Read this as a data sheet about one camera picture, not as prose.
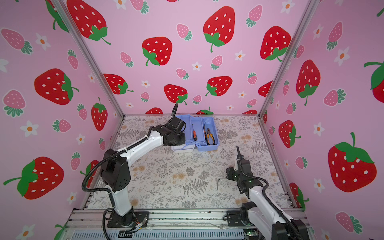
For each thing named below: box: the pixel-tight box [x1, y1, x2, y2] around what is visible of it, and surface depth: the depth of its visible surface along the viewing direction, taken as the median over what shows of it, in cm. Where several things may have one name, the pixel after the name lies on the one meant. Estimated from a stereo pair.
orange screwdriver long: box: [191, 124, 198, 142], surface depth 99 cm
